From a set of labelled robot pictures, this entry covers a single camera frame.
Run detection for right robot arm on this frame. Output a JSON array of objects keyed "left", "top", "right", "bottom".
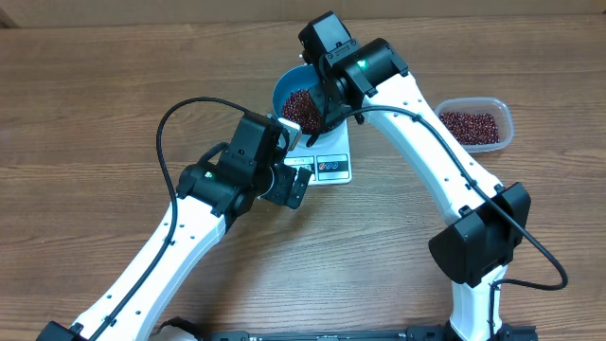
[{"left": 298, "top": 11, "right": 536, "bottom": 340}]

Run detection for blue bowl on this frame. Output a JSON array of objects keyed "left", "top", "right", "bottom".
[{"left": 273, "top": 65, "right": 323, "bottom": 145}]

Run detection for red beans in bowl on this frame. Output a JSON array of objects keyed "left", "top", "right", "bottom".
[{"left": 281, "top": 89, "right": 333, "bottom": 135}]

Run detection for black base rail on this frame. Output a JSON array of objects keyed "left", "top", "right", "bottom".
[{"left": 155, "top": 316, "right": 539, "bottom": 341}]

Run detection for clear plastic container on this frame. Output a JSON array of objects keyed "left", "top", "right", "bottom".
[{"left": 435, "top": 97, "right": 515, "bottom": 153}]

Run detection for white digital kitchen scale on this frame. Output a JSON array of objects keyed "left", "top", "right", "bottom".
[{"left": 284, "top": 122, "right": 353, "bottom": 186}]

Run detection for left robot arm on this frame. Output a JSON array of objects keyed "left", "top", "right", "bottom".
[{"left": 37, "top": 113, "right": 311, "bottom": 341}]

